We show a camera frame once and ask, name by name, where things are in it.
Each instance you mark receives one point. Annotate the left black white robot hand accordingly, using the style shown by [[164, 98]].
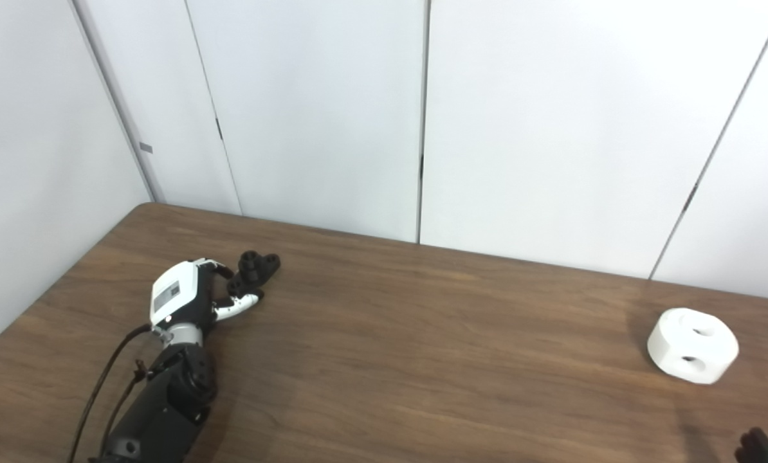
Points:
[[177, 292]]

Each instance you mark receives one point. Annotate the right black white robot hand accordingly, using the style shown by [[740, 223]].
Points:
[[756, 447]]

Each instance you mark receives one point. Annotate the black three-hole holder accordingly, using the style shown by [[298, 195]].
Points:
[[255, 270]]

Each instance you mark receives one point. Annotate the round white plastic piece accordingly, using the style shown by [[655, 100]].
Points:
[[683, 337]]

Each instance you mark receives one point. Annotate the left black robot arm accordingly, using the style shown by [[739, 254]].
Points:
[[165, 411]]

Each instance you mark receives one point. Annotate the small grey wall tag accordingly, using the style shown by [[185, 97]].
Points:
[[146, 147]]

